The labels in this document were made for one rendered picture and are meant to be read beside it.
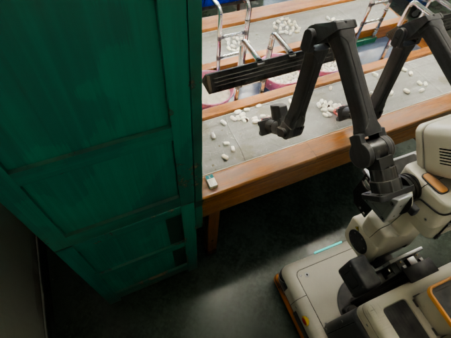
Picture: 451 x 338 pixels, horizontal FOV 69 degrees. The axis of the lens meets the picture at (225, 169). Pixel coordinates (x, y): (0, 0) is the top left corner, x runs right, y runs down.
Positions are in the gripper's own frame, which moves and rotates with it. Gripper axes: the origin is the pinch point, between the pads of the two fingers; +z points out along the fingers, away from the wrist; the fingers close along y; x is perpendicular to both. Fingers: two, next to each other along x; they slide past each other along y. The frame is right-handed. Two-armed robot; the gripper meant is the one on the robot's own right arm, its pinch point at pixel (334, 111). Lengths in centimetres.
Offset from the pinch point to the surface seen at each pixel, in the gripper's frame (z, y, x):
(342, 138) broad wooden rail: -13.4, 7.6, 10.4
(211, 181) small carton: -14, 77, 8
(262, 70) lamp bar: -15, 44, -30
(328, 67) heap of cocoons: 26.0, -19.3, -19.5
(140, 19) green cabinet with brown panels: -73, 96, -49
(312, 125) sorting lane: -1.1, 15.1, 3.1
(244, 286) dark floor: 14, 67, 87
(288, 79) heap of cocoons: 25.1, 8.5, -19.2
